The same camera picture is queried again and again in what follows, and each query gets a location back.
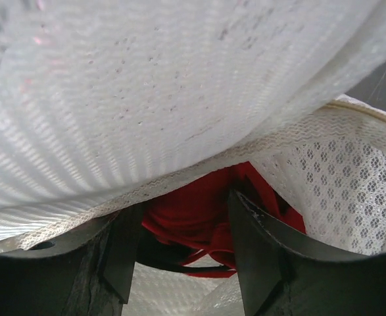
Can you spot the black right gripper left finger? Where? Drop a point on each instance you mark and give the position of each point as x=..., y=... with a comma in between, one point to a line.
x=85, y=271

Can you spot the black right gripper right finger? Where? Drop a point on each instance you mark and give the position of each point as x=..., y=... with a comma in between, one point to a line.
x=282, y=271

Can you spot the red bra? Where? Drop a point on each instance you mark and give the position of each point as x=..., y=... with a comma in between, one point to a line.
x=188, y=231

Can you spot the white mesh laundry bag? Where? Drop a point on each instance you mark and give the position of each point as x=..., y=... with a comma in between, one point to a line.
x=106, y=105

